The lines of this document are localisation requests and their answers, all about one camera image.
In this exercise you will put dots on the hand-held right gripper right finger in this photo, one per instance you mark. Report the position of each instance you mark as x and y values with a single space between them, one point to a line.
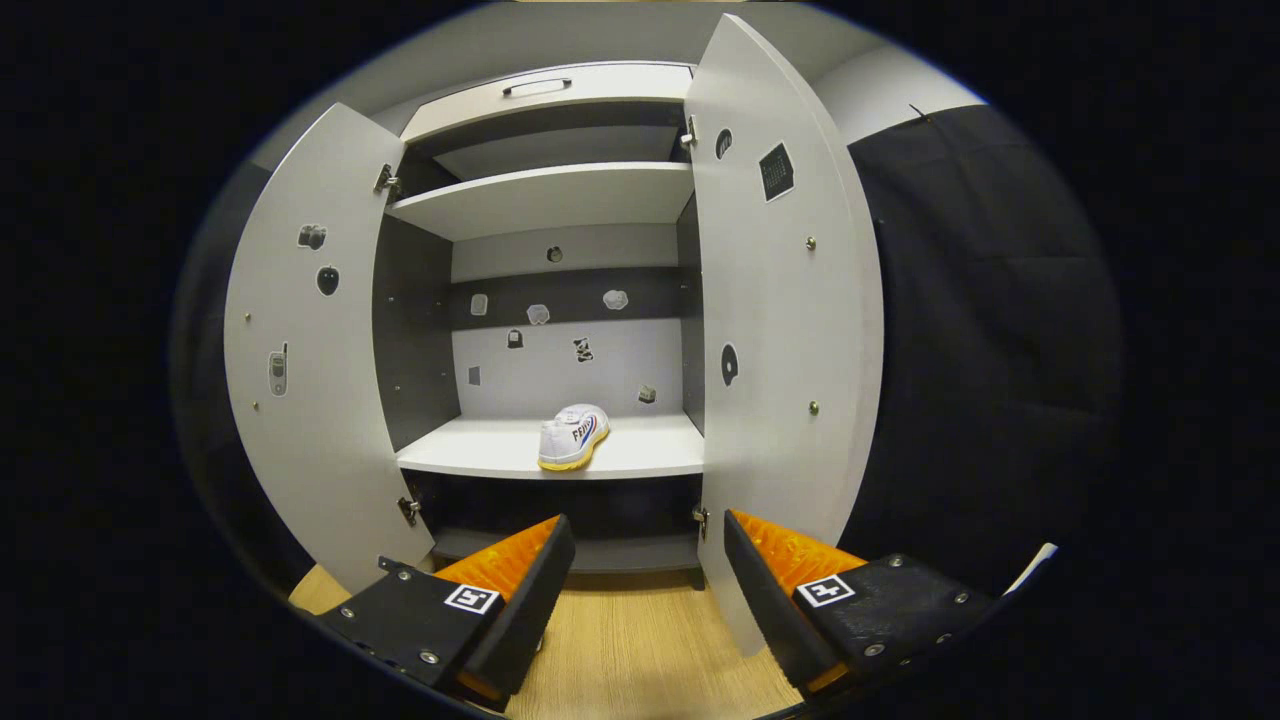
765 610

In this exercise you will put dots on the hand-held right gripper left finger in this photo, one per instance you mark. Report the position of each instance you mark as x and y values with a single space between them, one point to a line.
530 610

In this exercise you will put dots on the white shoe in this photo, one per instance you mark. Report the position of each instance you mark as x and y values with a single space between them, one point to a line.
570 440

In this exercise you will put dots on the grey cabinet door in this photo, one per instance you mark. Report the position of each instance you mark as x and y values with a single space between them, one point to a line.
790 300
300 400

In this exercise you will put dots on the black backdrop cloth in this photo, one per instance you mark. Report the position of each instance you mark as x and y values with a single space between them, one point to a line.
980 350

